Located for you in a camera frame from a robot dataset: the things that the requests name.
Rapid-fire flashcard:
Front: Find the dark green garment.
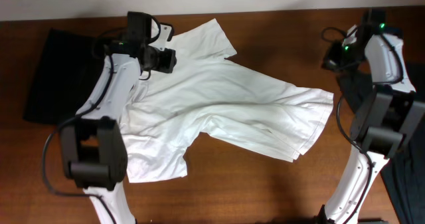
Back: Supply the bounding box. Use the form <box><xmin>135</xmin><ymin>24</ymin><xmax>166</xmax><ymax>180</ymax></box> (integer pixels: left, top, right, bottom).
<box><xmin>337</xmin><ymin>71</ymin><xmax>424</xmax><ymax>224</ymax></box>

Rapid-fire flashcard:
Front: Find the white t-shirt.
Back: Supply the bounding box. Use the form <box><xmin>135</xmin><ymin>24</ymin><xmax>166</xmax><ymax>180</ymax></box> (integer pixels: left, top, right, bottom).
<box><xmin>120</xmin><ymin>20</ymin><xmax>333</xmax><ymax>183</ymax></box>

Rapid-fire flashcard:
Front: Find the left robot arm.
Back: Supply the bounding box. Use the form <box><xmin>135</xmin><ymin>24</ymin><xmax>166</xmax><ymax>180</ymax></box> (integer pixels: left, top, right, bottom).
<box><xmin>58</xmin><ymin>11</ymin><xmax>177</xmax><ymax>223</ymax></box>

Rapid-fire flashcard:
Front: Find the right black cable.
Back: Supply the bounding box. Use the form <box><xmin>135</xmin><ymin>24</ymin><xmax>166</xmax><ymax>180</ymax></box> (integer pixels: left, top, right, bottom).
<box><xmin>320</xmin><ymin>26</ymin><xmax>404</xmax><ymax>224</ymax></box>

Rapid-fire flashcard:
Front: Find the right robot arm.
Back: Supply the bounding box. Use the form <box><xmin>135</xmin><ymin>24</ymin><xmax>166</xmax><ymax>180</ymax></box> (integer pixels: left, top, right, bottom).
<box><xmin>314</xmin><ymin>8</ymin><xmax>424</xmax><ymax>223</ymax></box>

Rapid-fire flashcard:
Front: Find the folded black garment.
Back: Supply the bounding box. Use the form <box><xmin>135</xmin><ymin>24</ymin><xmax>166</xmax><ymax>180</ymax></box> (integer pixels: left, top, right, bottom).
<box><xmin>23</xmin><ymin>29</ymin><xmax>104</xmax><ymax>124</ymax></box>

